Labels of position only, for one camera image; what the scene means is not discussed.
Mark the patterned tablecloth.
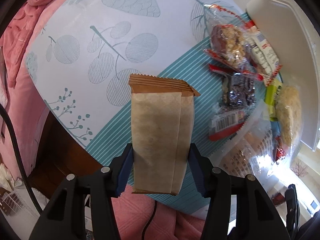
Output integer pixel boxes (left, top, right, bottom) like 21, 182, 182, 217
24, 0, 301, 215

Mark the black power cable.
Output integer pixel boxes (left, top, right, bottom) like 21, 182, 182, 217
0, 103, 43, 215

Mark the clear printed pastry pack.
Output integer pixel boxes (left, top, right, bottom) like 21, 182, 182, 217
210, 100, 273, 177

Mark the pink crumpled garment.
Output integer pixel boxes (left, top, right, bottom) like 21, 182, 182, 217
1, 0, 52, 88

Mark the white plastic storage bin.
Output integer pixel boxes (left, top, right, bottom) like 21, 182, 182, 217
246, 0, 319, 151

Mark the green pineapple cake pack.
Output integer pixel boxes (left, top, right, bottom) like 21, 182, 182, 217
265, 79, 283, 121

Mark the red date walnut pack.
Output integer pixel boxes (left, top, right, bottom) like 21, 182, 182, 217
209, 109, 247, 141

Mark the red white small sachet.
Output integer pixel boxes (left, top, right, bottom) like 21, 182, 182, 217
245, 20, 282, 87

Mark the brown paper snack pack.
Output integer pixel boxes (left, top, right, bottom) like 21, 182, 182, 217
129, 74, 200, 196

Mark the dark raisin snack pack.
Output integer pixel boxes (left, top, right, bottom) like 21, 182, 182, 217
221, 74, 256, 109

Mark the date walnut clear pack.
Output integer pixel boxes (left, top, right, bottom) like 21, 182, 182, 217
203, 3, 264, 81

